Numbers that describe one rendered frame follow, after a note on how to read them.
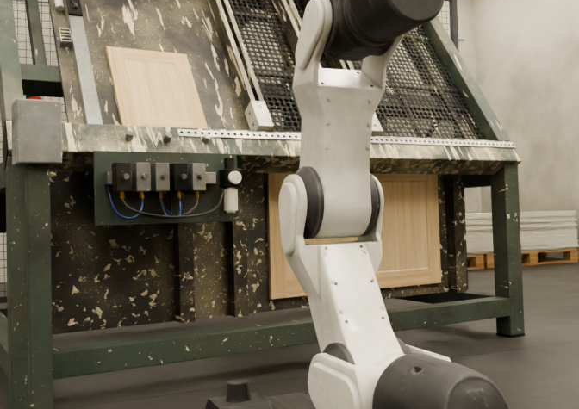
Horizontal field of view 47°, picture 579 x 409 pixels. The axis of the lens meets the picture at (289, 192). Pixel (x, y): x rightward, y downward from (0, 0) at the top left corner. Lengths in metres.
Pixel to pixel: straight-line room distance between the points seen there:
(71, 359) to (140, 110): 0.87
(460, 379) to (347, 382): 0.20
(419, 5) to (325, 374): 0.63
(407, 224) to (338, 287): 1.85
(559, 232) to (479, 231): 1.04
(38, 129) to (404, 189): 1.71
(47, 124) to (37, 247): 0.35
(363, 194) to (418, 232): 1.84
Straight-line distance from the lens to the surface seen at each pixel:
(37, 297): 2.00
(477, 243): 6.88
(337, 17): 1.20
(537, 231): 7.38
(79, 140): 2.22
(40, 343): 2.02
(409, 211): 3.08
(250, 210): 2.67
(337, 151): 1.26
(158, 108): 2.44
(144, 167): 2.13
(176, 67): 2.62
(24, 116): 1.98
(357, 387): 1.09
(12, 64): 2.40
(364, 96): 1.29
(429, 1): 1.12
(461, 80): 3.44
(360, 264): 1.29
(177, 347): 2.33
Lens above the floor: 0.58
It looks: 2 degrees up
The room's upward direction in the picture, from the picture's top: 2 degrees counter-clockwise
